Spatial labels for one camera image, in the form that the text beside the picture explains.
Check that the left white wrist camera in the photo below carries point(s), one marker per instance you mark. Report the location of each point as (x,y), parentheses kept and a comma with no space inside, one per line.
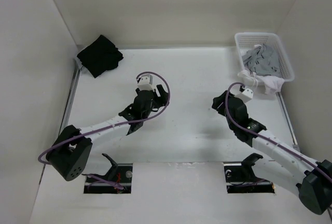
(145,82)

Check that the white tank top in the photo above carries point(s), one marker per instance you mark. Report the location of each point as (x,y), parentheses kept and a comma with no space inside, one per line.
(272,84)

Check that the white plastic basket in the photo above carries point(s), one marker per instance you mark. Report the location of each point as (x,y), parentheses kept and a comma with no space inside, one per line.
(246,41)

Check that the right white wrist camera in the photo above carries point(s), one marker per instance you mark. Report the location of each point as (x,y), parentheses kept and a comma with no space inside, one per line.
(245,96)

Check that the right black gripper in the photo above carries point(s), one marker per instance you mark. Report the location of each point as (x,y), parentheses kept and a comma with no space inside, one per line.
(217,101)

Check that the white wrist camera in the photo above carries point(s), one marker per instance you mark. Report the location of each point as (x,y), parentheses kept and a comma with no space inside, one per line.
(145,82)
(245,96)

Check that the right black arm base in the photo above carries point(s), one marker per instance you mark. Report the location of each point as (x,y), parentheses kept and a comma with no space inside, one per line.
(240,177)

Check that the grey tank top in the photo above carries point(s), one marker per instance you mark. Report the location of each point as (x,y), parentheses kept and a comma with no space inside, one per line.
(263,60)

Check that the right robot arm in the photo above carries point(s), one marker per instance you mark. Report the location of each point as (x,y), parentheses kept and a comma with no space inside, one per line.
(274,160)

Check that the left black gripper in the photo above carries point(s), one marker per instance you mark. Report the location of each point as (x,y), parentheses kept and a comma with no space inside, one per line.
(161,100)

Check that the folded black tank top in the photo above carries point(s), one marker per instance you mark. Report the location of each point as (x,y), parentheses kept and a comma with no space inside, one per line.
(100,56)

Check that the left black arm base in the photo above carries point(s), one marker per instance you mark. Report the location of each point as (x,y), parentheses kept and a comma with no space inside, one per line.
(121,174)

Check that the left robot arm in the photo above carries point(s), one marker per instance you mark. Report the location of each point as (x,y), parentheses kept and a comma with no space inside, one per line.
(71,151)

